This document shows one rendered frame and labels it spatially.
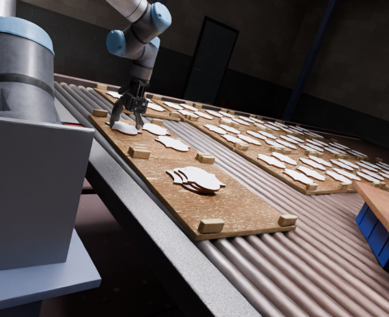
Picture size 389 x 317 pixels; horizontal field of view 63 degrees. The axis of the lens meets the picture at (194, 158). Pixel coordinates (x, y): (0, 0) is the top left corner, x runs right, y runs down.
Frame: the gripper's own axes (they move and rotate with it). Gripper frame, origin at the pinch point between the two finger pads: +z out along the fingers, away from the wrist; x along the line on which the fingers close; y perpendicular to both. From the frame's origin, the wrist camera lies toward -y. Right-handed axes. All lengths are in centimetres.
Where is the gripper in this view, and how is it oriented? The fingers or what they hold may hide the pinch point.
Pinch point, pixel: (124, 127)
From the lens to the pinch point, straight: 126.0
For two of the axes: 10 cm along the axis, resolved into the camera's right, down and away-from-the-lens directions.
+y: 5.2, 4.3, -7.4
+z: -3.1, 9.0, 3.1
